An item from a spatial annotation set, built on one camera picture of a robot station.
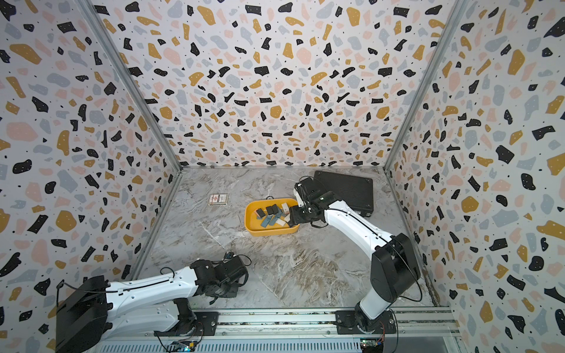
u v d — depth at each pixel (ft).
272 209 3.36
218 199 3.48
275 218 3.28
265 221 3.29
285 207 3.30
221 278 2.02
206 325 2.41
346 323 2.41
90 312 1.31
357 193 3.63
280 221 3.28
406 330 2.43
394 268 1.45
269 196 3.60
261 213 3.28
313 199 2.08
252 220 3.29
